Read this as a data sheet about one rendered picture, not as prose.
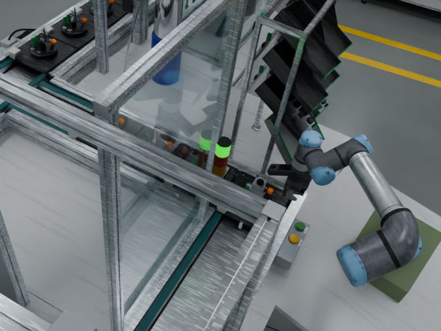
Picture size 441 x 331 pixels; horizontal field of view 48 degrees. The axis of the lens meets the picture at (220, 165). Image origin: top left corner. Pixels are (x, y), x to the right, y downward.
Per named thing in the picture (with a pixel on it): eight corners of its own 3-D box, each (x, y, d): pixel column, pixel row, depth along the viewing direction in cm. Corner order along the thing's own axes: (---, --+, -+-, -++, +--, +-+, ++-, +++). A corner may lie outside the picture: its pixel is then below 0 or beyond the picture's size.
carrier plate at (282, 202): (290, 196, 214) (291, 194, 212) (268, 236, 198) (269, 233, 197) (240, 173, 219) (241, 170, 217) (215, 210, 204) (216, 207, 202)
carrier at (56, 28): (105, 31, 277) (104, 11, 267) (78, 51, 261) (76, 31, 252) (70, 16, 282) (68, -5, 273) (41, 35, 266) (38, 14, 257)
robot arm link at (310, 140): (307, 146, 167) (298, 129, 172) (298, 167, 175) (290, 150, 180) (328, 144, 169) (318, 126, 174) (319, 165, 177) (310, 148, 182)
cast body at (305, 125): (308, 131, 207) (318, 124, 201) (302, 135, 204) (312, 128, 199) (296, 115, 208) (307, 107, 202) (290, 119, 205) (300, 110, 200)
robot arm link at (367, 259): (396, 266, 182) (402, 268, 131) (358, 283, 185) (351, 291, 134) (379, 236, 186) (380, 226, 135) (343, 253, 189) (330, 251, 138)
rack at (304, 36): (291, 140, 251) (340, -5, 192) (262, 186, 227) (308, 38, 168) (253, 123, 255) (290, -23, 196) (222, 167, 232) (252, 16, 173)
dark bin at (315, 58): (337, 66, 187) (350, 54, 181) (321, 81, 179) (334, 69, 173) (289, 9, 186) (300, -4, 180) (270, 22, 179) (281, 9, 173)
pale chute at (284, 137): (306, 159, 225) (314, 159, 221) (291, 176, 217) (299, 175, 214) (279, 106, 217) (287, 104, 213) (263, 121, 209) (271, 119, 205)
